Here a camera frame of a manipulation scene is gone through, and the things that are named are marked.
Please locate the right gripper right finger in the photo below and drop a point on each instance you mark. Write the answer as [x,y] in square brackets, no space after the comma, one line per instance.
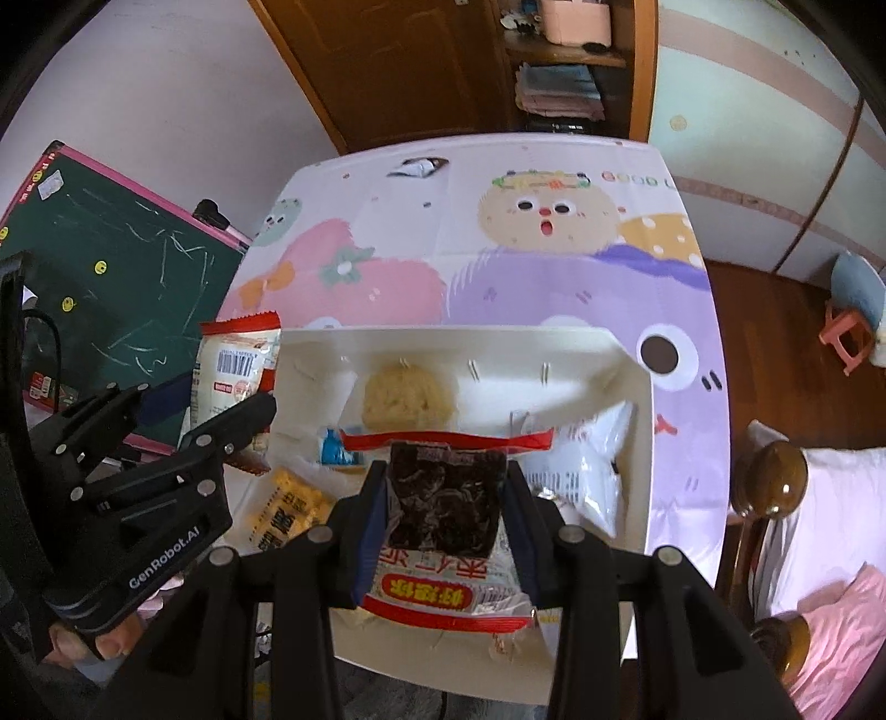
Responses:
[542,544]

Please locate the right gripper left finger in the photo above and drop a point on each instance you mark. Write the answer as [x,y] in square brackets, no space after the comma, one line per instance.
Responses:
[345,549]

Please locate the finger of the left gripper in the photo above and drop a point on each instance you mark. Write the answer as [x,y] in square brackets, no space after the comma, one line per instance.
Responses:
[236,427]
[118,416]

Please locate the silver white snack bag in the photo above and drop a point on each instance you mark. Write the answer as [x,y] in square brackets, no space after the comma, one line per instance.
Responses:
[579,472]

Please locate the red white date snack bag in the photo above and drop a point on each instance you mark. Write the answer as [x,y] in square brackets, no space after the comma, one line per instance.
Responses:
[430,590]

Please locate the orange white snack packet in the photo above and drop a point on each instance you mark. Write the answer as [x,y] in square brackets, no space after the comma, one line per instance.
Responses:
[236,358]

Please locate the orange pastry pack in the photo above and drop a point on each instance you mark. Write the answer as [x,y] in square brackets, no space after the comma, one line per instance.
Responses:
[280,507]

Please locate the dark brown snack packet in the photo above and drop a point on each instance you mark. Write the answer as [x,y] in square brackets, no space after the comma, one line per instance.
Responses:
[444,500]

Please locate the small blue snack packet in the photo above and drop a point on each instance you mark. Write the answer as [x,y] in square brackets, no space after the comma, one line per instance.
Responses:
[334,454]

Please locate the yellow cake pack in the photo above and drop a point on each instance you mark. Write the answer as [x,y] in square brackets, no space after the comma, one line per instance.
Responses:
[408,397]

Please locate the white plastic tray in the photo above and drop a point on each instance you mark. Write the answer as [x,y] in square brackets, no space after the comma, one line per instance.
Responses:
[508,381]

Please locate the wooden bedpost knob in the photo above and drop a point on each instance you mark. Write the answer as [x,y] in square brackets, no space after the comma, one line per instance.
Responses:
[776,481]

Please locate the cartoon printed tablecloth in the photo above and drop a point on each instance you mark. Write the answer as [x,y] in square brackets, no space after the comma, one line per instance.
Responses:
[518,229]

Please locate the white pillow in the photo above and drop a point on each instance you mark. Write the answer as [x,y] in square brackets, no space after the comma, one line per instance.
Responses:
[810,557]

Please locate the pink quilt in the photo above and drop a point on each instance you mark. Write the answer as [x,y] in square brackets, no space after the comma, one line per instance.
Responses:
[847,630]

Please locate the pink plastic stool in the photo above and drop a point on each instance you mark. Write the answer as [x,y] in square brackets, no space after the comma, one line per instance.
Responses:
[848,333]

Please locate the brown wooden door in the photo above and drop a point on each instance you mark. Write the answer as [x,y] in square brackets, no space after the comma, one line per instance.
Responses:
[387,71]

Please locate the folded towels stack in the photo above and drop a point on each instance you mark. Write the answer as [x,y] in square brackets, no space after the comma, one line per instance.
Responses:
[559,90]

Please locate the wooden shelf unit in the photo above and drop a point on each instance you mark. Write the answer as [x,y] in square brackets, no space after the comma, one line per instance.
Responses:
[624,72]

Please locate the pastel wardrobe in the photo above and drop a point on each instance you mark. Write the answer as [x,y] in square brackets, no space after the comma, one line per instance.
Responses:
[779,160]

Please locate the pink basket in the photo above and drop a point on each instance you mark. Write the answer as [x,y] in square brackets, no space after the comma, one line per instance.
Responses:
[577,23]

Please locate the green chalkboard pink frame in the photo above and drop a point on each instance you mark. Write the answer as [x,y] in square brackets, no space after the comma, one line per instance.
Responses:
[123,279]

